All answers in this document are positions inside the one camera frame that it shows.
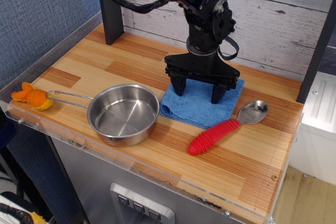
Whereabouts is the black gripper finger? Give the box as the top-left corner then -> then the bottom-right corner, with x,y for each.
211,84 -> 226,103
171,76 -> 186,97

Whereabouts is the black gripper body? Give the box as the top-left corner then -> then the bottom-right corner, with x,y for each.
164,52 -> 240,90

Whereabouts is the blue cloth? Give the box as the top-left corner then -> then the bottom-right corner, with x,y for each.
160,79 -> 245,129

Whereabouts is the stainless steel pan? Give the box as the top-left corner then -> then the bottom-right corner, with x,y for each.
46,84 -> 160,147

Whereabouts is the orange plush fish toy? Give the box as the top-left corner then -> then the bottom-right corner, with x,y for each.
11,82 -> 54,111

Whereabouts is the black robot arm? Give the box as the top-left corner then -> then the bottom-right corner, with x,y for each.
164,0 -> 240,104

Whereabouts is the white ribbed appliance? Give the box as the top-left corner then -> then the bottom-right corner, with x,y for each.
289,72 -> 335,185

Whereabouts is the stainless steel cabinet front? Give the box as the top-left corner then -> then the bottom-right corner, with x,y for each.
51,137 -> 245,224

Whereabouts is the clear acrylic front guard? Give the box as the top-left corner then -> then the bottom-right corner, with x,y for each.
1,101 -> 280,223

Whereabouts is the silver button control panel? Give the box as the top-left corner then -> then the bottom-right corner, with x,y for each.
110,183 -> 175,223

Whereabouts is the orange yellow object bottom left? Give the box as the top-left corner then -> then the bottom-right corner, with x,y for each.
29,212 -> 48,224

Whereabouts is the red handled metal spoon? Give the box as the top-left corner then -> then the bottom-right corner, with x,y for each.
187,100 -> 268,155

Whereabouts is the dark grey left post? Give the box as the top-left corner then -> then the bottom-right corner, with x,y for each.
100,0 -> 124,45

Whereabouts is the dark grey post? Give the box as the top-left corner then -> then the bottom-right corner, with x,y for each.
296,0 -> 335,104
100,0 -> 124,45

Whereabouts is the dark grey right post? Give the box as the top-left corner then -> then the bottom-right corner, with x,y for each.
296,0 -> 335,104

